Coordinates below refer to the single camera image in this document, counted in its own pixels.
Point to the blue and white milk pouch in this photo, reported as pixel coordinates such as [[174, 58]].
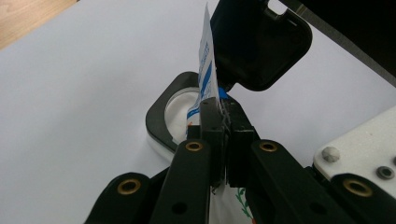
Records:
[[207, 62]]

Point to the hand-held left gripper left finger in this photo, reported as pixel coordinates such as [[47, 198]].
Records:
[[214, 130]]

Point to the white paper sheet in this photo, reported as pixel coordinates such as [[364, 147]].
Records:
[[77, 109]]

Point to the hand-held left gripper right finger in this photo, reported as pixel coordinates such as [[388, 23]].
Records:
[[239, 140]]

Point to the wooden table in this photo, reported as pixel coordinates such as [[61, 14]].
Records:
[[25, 15]]

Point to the glass jar with black lid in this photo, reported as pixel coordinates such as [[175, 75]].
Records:
[[264, 46]]

